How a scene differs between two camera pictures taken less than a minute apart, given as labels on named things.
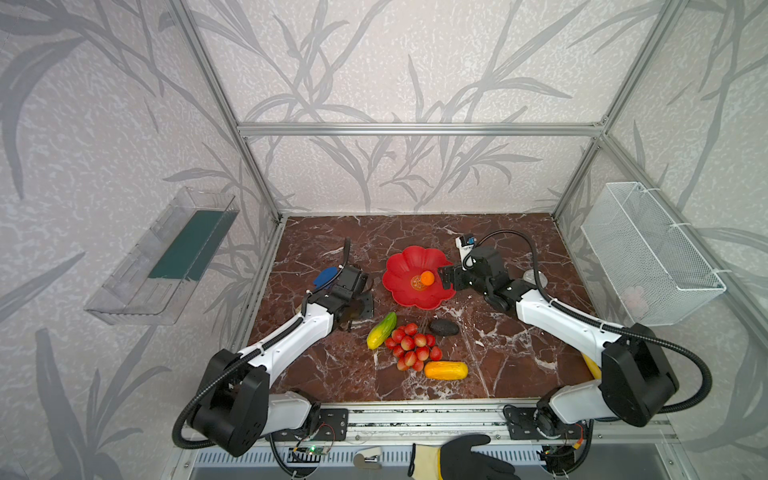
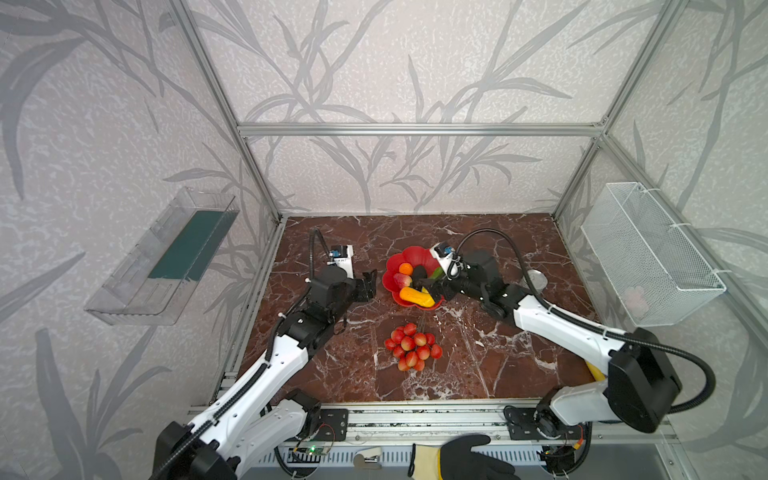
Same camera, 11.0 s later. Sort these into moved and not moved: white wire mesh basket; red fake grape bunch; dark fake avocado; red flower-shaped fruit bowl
Moved: dark fake avocado
Not moved: red flower-shaped fruit bowl; white wire mesh basket; red fake grape bunch
